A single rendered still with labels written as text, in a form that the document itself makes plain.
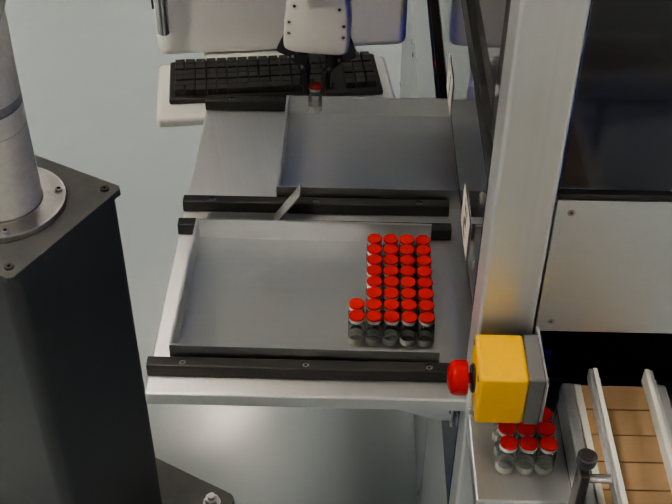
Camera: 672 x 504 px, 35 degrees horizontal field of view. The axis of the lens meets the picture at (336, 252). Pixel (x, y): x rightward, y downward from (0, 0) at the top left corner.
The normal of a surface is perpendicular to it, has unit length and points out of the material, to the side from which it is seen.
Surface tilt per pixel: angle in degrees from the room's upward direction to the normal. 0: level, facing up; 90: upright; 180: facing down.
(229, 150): 0
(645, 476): 0
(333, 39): 91
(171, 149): 0
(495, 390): 90
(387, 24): 90
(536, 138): 90
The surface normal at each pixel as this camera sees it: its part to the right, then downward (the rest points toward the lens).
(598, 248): -0.03, 0.64
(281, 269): 0.01, -0.77
